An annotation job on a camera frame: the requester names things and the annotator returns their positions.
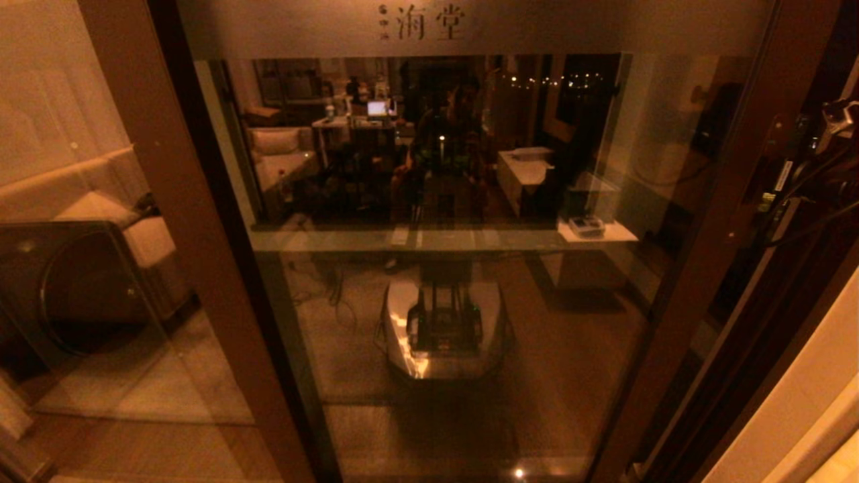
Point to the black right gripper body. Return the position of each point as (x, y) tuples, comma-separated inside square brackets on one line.
[(812, 181)]

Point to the brown-framed sliding glass door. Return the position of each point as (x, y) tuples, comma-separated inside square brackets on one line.
[(704, 302)]

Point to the dark brown door jamb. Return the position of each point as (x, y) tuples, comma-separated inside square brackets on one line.
[(772, 376)]

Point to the long stone railing sill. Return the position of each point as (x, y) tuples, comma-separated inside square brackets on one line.
[(335, 226)]

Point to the brown-framed fixed glass panel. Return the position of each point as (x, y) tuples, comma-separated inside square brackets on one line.
[(221, 295)]

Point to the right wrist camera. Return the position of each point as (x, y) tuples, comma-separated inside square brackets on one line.
[(839, 115)]

